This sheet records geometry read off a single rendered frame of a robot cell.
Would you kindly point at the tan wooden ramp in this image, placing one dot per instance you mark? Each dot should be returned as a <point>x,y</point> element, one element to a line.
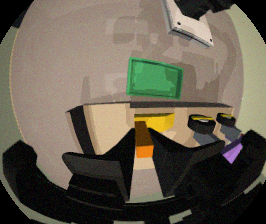
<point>96,128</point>

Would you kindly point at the yellow wedge chock with orange handle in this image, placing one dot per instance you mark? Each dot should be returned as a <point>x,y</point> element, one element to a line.
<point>159,121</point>

